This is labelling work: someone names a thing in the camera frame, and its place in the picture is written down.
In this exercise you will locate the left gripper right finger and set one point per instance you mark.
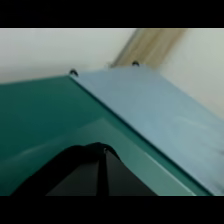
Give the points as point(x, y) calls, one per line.
point(123, 181)

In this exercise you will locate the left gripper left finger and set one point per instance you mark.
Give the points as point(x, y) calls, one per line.
point(76, 176)

